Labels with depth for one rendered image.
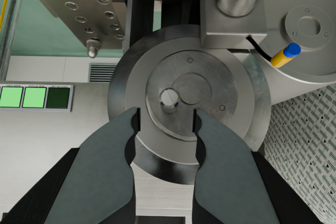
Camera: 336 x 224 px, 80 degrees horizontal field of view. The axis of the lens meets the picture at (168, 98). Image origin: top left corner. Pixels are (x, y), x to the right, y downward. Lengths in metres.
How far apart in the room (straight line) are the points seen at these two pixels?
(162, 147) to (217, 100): 0.06
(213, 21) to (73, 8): 0.36
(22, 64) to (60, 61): 0.56
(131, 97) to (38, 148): 0.44
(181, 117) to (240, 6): 0.09
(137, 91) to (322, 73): 0.18
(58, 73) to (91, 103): 2.87
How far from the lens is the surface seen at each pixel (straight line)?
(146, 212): 0.54
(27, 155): 0.61
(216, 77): 0.17
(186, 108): 0.16
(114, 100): 0.19
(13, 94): 0.65
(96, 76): 3.16
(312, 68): 0.24
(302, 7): 0.26
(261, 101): 0.20
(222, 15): 0.18
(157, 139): 0.17
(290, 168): 0.39
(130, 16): 0.22
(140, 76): 0.18
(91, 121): 0.54
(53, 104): 0.59
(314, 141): 0.34
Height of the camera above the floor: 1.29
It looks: 12 degrees down
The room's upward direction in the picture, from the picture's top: 179 degrees counter-clockwise
